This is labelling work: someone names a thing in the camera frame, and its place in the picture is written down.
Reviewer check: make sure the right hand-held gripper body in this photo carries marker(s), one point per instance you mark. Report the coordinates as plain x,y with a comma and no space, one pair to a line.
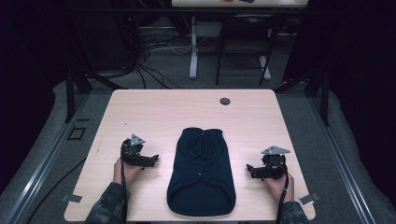
274,161

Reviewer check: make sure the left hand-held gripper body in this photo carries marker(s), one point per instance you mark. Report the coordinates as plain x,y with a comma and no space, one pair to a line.
132,148

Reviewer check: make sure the person's left hand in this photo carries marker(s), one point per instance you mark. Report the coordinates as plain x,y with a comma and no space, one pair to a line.
124,174

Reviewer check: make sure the person's right hand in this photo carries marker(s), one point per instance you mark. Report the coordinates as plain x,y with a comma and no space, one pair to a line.
277,188

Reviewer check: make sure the grey tape strip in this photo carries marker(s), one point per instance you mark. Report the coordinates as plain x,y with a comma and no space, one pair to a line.
308,198
71,198

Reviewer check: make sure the navy blue folded garment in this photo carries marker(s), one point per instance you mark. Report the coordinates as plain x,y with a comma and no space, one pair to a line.
200,174

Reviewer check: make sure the round grey table grommet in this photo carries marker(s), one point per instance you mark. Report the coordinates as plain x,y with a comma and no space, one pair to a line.
224,101

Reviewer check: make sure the black chair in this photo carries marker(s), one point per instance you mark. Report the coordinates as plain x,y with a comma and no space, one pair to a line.
246,34

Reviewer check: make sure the white desk with legs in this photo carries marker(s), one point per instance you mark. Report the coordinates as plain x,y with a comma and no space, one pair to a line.
239,3

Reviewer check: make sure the aluminium floor rail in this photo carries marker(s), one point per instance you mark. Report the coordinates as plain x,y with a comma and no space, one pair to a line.
342,161
40,168

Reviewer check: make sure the black metal frame stand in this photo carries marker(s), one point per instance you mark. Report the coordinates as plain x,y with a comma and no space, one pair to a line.
320,93
74,90

